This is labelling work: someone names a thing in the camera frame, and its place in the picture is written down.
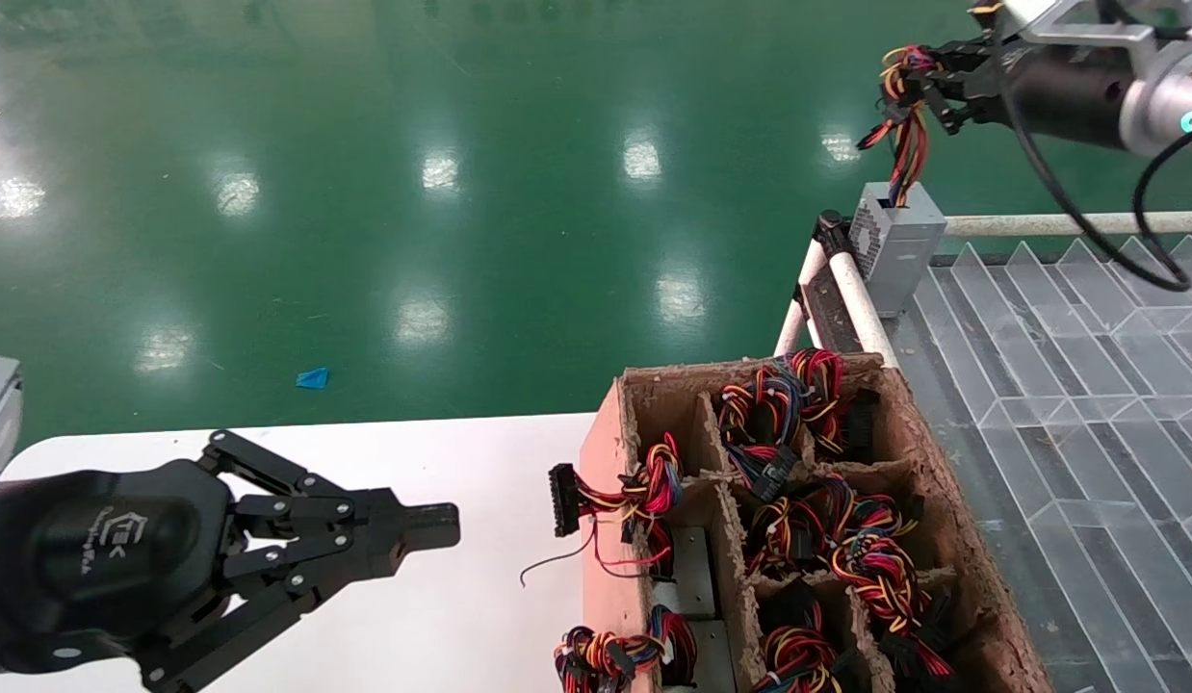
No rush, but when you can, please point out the red yellow wire bundle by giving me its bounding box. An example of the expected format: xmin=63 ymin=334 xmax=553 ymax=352
xmin=787 ymin=348 xmax=883 ymax=459
xmin=753 ymin=579 xmax=849 ymax=693
xmin=748 ymin=486 xmax=833 ymax=571

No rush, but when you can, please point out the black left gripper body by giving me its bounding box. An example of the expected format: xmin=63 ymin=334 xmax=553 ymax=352
xmin=0 ymin=460 xmax=239 ymax=677

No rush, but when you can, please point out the wire bundle with labelled connector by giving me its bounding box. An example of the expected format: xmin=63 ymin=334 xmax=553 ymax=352
xmin=716 ymin=371 xmax=807 ymax=504

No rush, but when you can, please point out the brown cardboard divider box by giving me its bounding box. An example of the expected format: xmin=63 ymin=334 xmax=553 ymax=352
xmin=579 ymin=351 xmax=1054 ymax=693

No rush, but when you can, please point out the grey power supply with cables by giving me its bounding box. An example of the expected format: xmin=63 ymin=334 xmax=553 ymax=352
xmin=851 ymin=43 xmax=949 ymax=320

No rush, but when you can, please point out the white pipe rack frame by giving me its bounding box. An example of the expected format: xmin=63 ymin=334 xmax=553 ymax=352
xmin=774 ymin=210 xmax=1192 ymax=362

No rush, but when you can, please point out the wire bundle with long connector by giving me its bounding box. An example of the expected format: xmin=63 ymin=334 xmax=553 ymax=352
xmin=519 ymin=433 xmax=686 ymax=588

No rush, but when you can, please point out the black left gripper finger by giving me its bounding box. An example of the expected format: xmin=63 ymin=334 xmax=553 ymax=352
xmin=199 ymin=430 xmax=461 ymax=543
xmin=137 ymin=527 xmax=461 ymax=693

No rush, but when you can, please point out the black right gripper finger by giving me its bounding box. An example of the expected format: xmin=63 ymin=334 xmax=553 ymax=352
xmin=928 ymin=85 xmax=994 ymax=135
xmin=928 ymin=38 xmax=1002 ymax=79

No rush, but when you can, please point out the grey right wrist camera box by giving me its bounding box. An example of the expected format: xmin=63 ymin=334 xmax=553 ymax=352
xmin=1000 ymin=0 xmax=1192 ymax=46

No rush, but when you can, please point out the grey metal power supply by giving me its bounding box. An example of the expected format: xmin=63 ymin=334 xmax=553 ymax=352
xmin=694 ymin=621 xmax=742 ymax=690
xmin=671 ymin=527 xmax=718 ymax=619

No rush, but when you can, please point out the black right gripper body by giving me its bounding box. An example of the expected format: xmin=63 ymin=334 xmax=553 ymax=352
xmin=976 ymin=44 xmax=1136 ymax=150

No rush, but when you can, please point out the clear plastic divider tray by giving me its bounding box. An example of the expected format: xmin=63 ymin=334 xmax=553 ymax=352
xmin=885 ymin=236 xmax=1192 ymax=693

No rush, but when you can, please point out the multicolour wire bundle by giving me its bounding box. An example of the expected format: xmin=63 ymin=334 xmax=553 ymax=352
xmin=555 ymin=606 xmax=700 ymax=693
xmin=832 ymin=531 xmax=955 ymax=680

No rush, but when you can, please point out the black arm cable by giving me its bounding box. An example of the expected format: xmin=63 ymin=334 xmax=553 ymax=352
xmin=989 ymin=0 xmax=1192 ymax=293

